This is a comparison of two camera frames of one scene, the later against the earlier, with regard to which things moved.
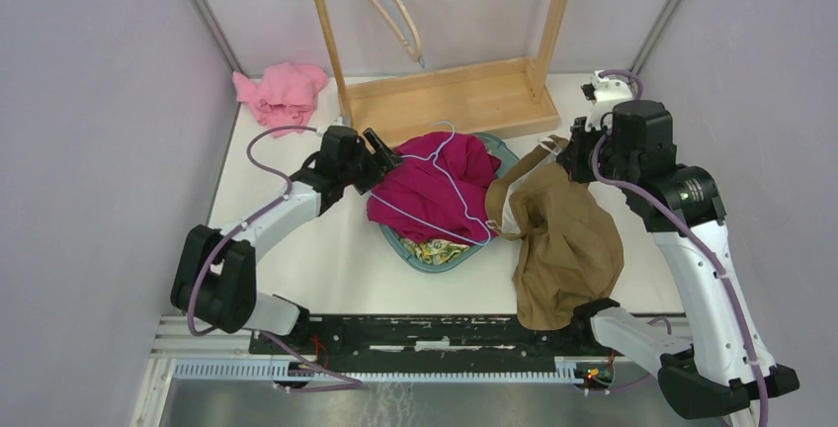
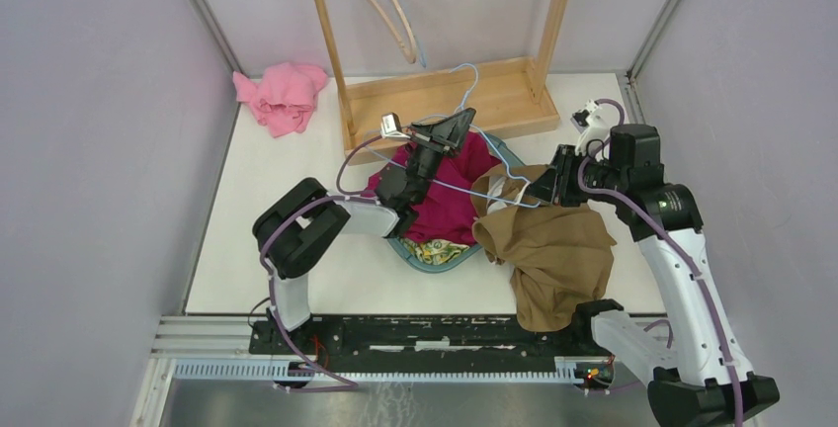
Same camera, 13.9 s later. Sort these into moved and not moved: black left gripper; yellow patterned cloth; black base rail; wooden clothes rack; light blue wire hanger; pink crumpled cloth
Moved: light blue wire hanger; black left gripper
Not moved: wooden clothes rack; pink crumpled cloth; black base rail; yellow patterned cloth
